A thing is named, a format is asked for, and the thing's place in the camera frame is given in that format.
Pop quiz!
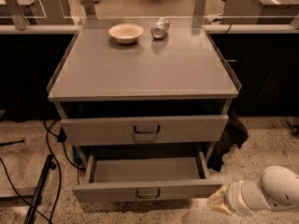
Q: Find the black bar on floor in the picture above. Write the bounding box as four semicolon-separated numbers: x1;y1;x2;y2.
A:
23;154;53;224

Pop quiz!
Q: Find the grey support post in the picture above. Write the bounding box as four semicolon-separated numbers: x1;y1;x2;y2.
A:
82;0;96;20
193;0;206;17
5;0;29;31

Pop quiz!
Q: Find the grey drawer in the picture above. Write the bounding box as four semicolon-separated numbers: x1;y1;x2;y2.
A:
73;155;222;203
62;115;228;147

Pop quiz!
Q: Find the background grey desk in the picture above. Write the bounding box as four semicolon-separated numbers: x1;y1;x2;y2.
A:
221;0;299;24
0;0;75;25

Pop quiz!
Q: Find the grey drawer cabinet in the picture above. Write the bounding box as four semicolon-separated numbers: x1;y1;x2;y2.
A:
46;17;242;173

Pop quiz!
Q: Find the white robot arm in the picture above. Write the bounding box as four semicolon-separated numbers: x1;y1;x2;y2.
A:
206;166;299;217

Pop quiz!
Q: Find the background grey desk left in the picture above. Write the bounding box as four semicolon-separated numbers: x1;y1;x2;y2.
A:
0;0;75;25

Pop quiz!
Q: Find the white bowl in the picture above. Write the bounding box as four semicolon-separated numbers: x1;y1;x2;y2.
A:
108;23;144;45

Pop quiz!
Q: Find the background grey desk right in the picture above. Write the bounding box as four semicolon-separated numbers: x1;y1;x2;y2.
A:
221;0;299;24

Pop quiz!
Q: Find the left grey support post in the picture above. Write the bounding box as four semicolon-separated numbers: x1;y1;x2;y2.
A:
5;0;29;31

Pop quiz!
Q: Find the crushed silver can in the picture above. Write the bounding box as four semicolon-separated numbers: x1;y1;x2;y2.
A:
150;17;170;39

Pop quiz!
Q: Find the middle grey support post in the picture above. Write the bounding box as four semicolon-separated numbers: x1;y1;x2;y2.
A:
82;0;96;20

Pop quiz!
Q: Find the grey top drawer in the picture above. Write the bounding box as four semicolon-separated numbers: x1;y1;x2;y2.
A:
62;115;228;147

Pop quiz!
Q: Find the black floor cable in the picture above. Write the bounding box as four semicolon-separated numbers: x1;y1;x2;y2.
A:
0;119;87;224

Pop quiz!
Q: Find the right grey support post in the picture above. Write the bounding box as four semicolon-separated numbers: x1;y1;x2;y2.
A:
193;0;206;17

